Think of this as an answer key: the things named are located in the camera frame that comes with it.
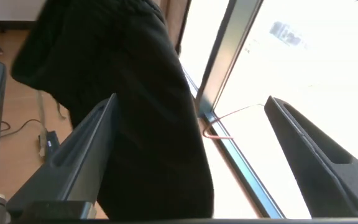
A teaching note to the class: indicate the window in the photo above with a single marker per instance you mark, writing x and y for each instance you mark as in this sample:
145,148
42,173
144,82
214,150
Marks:
291,62

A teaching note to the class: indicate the black garment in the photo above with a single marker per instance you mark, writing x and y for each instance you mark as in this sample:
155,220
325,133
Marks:
129,93

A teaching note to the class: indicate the pink clothes hanger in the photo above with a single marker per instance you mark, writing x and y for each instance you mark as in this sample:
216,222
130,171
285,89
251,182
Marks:
219,137

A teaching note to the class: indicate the black power strip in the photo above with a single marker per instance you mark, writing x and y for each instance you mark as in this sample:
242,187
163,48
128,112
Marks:
52,143

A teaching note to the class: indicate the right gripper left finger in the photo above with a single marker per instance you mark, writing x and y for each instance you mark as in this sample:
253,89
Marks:
82,174

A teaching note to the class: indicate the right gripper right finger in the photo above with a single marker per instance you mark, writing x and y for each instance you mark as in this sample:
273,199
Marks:
315,174

